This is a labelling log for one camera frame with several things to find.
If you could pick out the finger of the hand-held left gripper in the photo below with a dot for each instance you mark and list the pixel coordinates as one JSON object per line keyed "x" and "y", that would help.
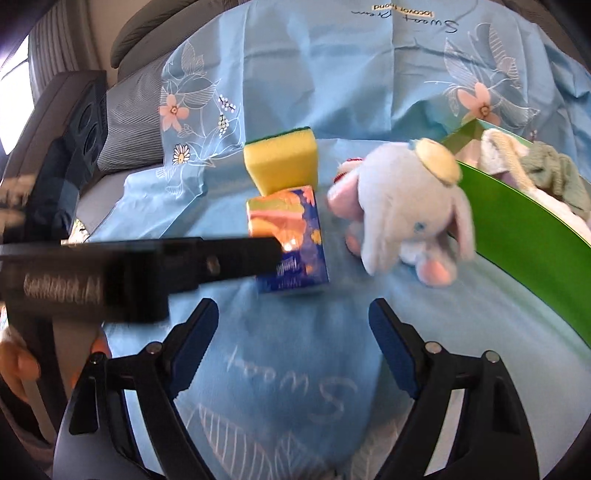
{"x": 231, "y": 261}

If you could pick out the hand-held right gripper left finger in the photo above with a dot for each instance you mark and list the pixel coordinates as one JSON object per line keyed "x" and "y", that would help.
{"x": 194, "y": 350}

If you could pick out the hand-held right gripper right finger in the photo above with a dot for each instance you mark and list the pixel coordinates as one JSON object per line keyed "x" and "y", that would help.
{"x": 392, "y": 350}

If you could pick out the orange and blue tissue pack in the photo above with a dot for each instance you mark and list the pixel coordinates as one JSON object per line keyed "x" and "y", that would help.
{"x": 300, "y": 221}

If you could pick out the yellow sponge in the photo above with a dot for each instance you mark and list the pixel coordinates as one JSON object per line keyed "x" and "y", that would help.
{"x": 281, "y": 161}

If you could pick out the light blue elephant plush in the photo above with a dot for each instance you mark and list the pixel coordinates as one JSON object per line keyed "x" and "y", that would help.
{"x": 406, "y": 198}

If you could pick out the red and white sock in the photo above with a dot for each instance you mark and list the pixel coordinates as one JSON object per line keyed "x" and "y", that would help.
{"x": 348, "y": 162}

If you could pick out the green cardboard box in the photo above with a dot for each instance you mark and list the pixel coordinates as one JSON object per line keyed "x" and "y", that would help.
{"x": 521, "y": 240}

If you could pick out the cream towel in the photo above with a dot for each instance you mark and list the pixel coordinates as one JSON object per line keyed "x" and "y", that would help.
{"x": 501, "y": 147}

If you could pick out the sage green cloth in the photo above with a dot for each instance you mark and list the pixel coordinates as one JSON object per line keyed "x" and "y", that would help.
{"x": 558, "y": 170}

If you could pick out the person's left hand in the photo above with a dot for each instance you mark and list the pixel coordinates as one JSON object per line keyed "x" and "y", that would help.
{"x": 18, "y": 364}

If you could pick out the grey striped pillow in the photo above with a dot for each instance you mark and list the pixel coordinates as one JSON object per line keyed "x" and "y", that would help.
{"x": 129, "y": 124}

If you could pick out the light blue floral sheet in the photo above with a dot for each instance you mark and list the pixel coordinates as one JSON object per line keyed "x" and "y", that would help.
{"x": 323, "y": 69}

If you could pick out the grey sofa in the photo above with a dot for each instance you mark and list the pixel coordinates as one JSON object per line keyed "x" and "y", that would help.
{"x": 138, "y": 41}

